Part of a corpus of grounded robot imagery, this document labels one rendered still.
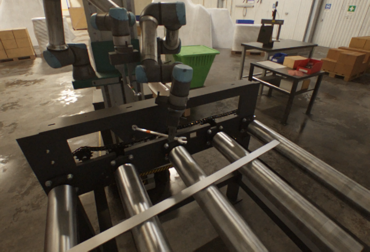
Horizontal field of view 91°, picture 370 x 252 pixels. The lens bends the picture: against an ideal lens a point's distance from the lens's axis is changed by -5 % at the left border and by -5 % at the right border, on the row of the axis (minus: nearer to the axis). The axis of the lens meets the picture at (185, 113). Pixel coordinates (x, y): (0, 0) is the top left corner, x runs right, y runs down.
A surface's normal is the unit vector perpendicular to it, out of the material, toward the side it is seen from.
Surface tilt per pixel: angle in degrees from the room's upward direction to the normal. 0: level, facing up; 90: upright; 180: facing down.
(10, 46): 90
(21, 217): 0
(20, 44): 90
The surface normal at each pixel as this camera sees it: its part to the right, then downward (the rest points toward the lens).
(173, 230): 0.00, -0.87
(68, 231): 0.52, -0.84
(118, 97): 0.37, 0.46
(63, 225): 0.29, -0.90
